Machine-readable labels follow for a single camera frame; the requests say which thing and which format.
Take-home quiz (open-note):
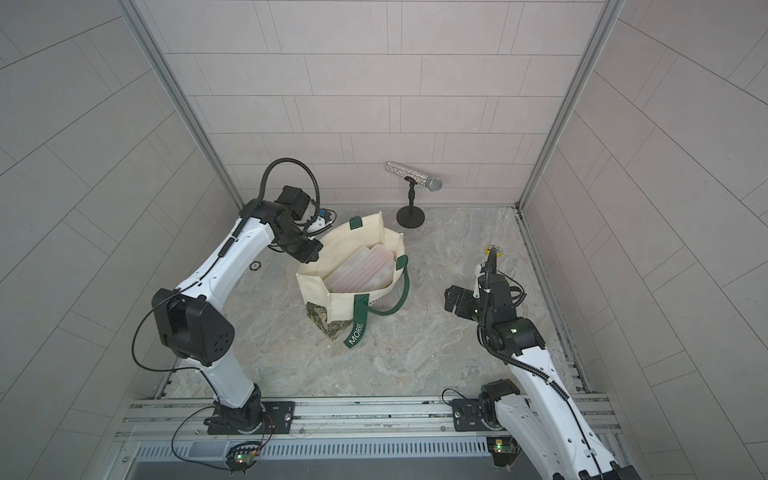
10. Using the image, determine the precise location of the cream canvas tote bag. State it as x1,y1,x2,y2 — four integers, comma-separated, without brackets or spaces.
296,212,411,348

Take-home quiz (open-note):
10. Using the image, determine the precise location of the clear translucent pencil case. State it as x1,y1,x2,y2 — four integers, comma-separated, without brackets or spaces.
359,260,396,293

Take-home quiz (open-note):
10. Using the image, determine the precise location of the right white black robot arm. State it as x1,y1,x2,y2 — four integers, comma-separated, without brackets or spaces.
445,273,640,479

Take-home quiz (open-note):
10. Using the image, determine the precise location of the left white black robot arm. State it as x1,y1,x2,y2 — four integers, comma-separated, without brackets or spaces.
152,186,322,433

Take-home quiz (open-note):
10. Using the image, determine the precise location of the pink translucent pencil case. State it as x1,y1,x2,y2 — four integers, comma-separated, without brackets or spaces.
324,244,396,293

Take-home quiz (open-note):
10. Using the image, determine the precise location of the small yellow toy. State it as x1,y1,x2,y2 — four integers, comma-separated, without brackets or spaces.
485,245,502,257

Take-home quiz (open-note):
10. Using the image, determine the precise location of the black microphone stand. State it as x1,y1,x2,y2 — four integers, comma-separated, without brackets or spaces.
396,176,425,229

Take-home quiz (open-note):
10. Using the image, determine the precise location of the silver glitter microphone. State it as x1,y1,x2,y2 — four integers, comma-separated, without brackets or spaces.
385,161,443,192

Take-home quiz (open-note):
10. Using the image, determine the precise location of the right green circuit board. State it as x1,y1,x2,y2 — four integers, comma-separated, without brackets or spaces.
486,436,521,468

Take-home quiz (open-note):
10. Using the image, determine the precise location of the green circuit board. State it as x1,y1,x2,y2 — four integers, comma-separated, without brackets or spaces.
486,436,521,468
225,441,262,474

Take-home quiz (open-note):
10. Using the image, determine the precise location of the left green circuit board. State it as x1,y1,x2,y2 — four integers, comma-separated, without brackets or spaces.
225,441,262,474

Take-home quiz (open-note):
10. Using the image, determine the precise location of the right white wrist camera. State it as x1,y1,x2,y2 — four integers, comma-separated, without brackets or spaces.
478,255,499,291

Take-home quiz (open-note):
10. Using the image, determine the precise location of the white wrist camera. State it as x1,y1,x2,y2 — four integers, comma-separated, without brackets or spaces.
308,209,337,236
478,255,499,291

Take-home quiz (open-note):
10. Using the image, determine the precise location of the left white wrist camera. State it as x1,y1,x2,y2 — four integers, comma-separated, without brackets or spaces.
308,209,337,236

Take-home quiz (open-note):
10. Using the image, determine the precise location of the black cable hose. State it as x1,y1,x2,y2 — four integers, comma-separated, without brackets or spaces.
256,157,323,223

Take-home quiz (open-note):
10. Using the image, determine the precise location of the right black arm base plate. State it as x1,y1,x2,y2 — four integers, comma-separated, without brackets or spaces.
449,398,500,432

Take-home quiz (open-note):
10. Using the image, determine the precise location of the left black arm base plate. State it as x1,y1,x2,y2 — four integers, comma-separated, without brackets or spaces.
204,401,296,435

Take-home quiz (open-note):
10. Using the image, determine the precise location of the aluminium mounting rail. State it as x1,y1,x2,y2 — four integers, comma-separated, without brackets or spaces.
113,392,619,444

